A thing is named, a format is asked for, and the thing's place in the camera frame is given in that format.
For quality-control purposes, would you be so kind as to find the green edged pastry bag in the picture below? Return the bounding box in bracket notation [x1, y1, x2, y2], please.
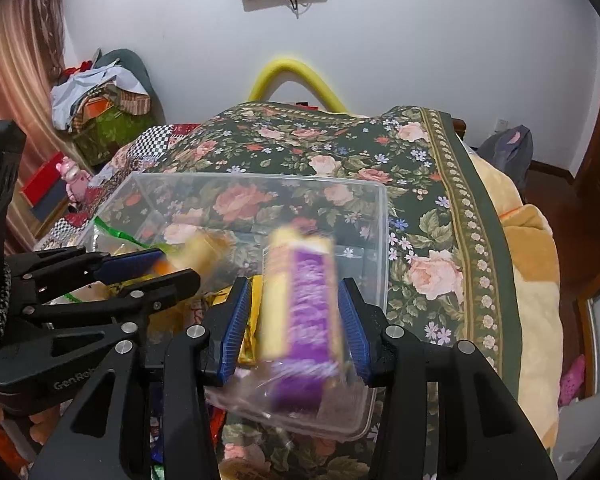
[50, 217, 178, 306]

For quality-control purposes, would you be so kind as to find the yellow brown snack packet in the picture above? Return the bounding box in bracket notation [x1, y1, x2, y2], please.
[210, 275, 263, 367]

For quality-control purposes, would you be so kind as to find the purple cake package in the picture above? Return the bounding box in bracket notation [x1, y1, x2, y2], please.
[257, 226, 344, 413]

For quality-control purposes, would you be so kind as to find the orange wrapped pastry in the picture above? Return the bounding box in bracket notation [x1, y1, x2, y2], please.
[151, 231, 230, 281]

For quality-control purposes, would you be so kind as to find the pink rabbit toy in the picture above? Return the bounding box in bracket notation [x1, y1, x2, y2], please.
[56, 156, 91, 205]

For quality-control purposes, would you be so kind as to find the clear plastic storage box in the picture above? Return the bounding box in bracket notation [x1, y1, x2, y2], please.
[80, 172, 388, 441]

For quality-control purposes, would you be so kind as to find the red gift box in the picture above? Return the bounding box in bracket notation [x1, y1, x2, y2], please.
[21, 152, 68, 222]

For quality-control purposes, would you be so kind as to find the patchwork quilt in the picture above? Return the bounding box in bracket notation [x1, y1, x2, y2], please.
[34, 124, 199, 250]

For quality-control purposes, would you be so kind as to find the dark floral bedspread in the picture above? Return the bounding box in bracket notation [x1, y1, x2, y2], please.
[144, 101, 524, 480]

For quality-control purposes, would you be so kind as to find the pile of clothes on chair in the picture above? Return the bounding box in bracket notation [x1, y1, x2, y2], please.
[50, 49, 163, 169]

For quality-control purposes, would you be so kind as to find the beige blanket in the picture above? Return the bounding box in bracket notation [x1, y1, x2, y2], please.
[469, 154, 564, 448]

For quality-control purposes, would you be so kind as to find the striped curtain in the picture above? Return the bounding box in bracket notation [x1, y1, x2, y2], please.
[0, 0, 67, 254]

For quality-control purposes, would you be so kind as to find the grey backpack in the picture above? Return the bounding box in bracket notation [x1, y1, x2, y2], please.
[477, 125, 533, 194]

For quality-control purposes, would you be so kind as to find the yellow foam bed rail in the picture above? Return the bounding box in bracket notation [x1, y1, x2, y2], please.
[247, 58, 348, 113]

